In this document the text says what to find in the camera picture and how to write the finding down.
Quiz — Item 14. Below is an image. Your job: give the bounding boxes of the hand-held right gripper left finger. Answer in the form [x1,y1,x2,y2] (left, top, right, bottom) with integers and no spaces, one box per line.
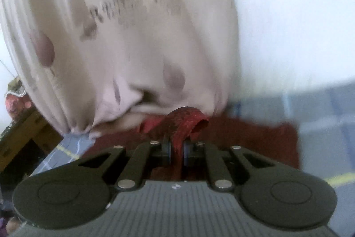
[78,140,174,190]

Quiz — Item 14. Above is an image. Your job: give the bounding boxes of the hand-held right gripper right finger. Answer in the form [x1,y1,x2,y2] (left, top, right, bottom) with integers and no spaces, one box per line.
[183,140,276,191]

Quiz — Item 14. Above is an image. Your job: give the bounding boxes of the dark red knitted sweater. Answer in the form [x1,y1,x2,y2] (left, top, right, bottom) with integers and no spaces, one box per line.
[80,106,300,182]

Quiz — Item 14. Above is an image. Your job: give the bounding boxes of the beige leaf print curtain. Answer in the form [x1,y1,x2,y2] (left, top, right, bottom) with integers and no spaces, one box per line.
[0,0,241,141]

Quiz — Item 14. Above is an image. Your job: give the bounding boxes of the blue plaid bed sheet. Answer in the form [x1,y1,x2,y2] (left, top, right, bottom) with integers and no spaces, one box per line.
[30,84,355,237]

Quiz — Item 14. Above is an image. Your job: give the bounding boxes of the brown wooden table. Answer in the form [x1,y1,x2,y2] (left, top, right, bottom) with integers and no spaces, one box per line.
[0,106,65,172]

